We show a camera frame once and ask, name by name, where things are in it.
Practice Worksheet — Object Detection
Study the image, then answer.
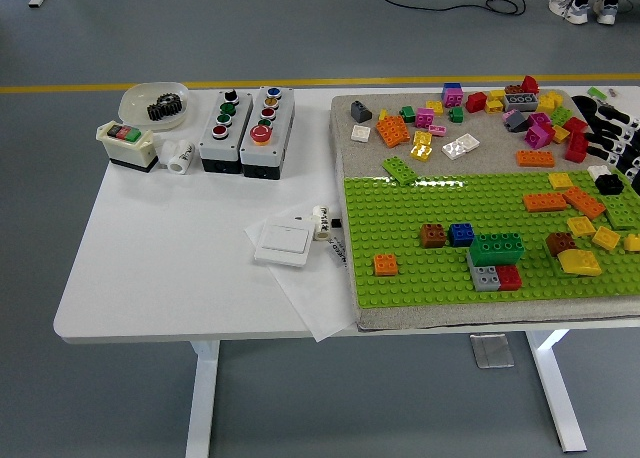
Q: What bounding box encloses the orange 2x2 brick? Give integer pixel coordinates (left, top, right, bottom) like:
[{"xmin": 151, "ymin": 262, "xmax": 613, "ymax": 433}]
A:
[{"xmin": 373, "ymin": 253, "xmax": 400, "ymax": 278}]

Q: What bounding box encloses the white pipe tee fitting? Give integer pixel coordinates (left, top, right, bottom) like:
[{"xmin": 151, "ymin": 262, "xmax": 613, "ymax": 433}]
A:
[{"xmin": 157, "ymin": 138, "xmax": 197, "ymax": 175}]

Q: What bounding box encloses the large yellow brick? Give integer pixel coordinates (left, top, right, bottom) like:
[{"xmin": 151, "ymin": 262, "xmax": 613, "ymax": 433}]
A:
[{"xmin": 536, "ymin": 90, "xmax": 566, "ymax": 116}]

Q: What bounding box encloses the white table leg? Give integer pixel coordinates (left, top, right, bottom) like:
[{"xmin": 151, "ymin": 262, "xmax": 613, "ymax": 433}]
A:
[
  {"xmin": 184, "ymin": 340, "xmax": 222, "ymax": 458},
  {"xmin": 524, "ymin": 329, "xmax": 589, "ymax": 454}
]

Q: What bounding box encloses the orange 2x4 brick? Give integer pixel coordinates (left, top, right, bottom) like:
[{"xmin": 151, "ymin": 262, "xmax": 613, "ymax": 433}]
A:
[
  {"xmin": 515, "ymin": 150, "xmax": 557, "ymax": 169},
  {"xmin": 561, "ymin": 186, "xmax": 607, "ymax": 219},
  {"xmin": 522, "ymin": 191, "xmax": 570, "ymax": 213}
]

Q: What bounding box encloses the blue 2x2 brick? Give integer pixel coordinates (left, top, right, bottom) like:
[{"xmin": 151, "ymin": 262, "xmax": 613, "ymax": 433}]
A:
[{"xmin": 448, "ymin": 222, "xmax": 476, "ymax": 248}]

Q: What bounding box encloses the small green plate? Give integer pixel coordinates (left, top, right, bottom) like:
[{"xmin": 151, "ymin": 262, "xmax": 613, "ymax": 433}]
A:
[{"xmin": 543, "ymin": 237, "xmax": 604, "ymax": 281}]

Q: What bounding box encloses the yellow curved slope brick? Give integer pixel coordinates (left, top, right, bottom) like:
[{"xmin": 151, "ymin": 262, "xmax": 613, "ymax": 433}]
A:
[{"xmin": 556, "ymin": 248, "xmax": 603, "ymax": 278}]

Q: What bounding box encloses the cream red-green switch box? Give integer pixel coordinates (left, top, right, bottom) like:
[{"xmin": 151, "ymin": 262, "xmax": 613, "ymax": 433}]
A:
[{"xmin": 95, "ymin": 120, "xmax": 157, "ymax": 175}]

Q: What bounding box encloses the white oval bowl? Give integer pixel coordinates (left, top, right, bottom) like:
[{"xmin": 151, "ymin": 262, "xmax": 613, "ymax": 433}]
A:
[{"xmin": 118, "ymin": 81, "xmax": 192, "ymax": 132}]

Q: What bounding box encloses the grey 2x4 brick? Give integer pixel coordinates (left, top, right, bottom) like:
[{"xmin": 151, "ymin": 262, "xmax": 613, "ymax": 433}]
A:
[
  {"xmin": 502, "ymin": 91, "xmax": 540, "ymax": 112},
  {"xmin": 468, "ymin": 262, "xmax": 501, "ymax": 293}
]

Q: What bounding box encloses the wide orange brick block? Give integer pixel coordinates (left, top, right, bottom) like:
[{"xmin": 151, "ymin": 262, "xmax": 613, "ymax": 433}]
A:
[{"xmin": 374, "ymin": 115, "xmax": 412, "ymax": 149}]

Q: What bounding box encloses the white printed label strip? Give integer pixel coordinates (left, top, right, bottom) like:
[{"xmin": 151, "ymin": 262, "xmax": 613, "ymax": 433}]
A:
[{"xmin": 325, "ymin": 235, "xmax": 351, "ymax": 270}]

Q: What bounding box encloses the silver floor plate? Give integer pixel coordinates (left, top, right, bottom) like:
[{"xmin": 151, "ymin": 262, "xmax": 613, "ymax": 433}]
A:
[{"xmin": 469, "ymin": 332, "xmax": 516, "ymax": 370}]

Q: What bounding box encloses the red 2x4 brick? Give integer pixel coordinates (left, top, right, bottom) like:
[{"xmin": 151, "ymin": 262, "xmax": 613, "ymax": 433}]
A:
[
  {"xmin": 565, "ymin": 131, "xmax": 591, "ymax": 163},
  {"xmin": 496, "ymin": 265, "xmax": 524, "ymax": 292}
]

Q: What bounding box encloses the green square plate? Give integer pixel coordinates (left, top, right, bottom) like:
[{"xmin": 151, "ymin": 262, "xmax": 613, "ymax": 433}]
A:
[{"xmin": 602, "ymin": 180, "xmax": 640, "ymax": 232}]

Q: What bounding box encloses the black brick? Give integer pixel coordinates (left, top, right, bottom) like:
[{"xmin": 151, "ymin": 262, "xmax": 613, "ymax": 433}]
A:
[{"xmin": 594, "ymin": 173, "xmax": 625, "ymax": 197}]

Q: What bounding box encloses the dark green 2x4 brick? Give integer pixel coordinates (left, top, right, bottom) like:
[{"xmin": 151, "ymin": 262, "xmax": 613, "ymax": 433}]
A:
[
  {"xmin": 468, "ymin": 232, "xmax": 526, "ymax": 260},
  {"xmin": 467, "ymin": 250, "xmax": 524, "ymax": 269}
]

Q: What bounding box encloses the lime green studded baseplate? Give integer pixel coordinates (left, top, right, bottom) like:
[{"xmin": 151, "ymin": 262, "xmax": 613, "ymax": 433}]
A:
[{"xmin": 343, "ymin": 170, "xmax": 640, "ymax": 309}]

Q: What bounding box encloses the white paper sheet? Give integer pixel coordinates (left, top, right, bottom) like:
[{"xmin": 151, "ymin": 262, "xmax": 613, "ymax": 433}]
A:
[{"xmin": 243, "ymin": 205, "xmax": 362, "ymax": 342}]

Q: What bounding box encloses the grey emergency-stop button box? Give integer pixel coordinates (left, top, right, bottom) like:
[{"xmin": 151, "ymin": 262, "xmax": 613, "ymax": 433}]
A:
[{"xmin": 239, "ymin": 85, "xmax": 296, "ymax": 181}]

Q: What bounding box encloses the grey-brown mat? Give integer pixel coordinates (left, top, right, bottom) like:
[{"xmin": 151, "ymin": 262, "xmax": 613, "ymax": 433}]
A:
[{"xmin": 330, "ymin": 86, "xmax": 640, "ymax": 332}]

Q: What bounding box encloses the grey four-button control box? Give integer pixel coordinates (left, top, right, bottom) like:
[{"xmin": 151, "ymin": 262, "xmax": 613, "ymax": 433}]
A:
[{"xmin": 198, "ymin": 88, "xmax": 255, "ymax": 174}]

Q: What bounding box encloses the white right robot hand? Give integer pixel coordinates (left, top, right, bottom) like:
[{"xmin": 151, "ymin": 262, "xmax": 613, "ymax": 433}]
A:
[{"xmin": 572, "ymin": 95, "xmax": 640, "ymax": 179}]

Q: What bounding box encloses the green 2x4 flat plate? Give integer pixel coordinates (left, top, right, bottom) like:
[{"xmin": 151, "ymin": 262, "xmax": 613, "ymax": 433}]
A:
[{"xmin": 382, "ymin": 156, "xmax": 421, "ymax": 186}]

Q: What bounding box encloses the white wall switch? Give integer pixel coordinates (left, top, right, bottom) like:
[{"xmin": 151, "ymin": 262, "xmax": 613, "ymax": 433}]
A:
[{"xmin": 253, "ymin": 212, "xmax": 315, "ymax": 268}]

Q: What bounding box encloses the person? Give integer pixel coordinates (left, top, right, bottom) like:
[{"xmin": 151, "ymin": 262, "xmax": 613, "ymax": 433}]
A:
[{"xmin": 548, "ymin": 0, "xmax": 632, "ymax": 27}]

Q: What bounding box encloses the brown 2x2 brick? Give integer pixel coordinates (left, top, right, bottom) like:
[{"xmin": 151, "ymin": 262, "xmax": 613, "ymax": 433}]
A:
[
  {"xmin": 544, "ymin": 231, "xmax": 577, "ymax": 257},
  {"xmin": 419, "ymin": 222, "xmax": 449, "ymax": 249}
]

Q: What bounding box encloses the small white pipe coupling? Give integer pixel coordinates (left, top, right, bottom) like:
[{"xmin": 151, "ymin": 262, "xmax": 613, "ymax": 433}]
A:
[{"xmin": 311, "ymin": 203, "xmax": 333, "ymax": 241}]

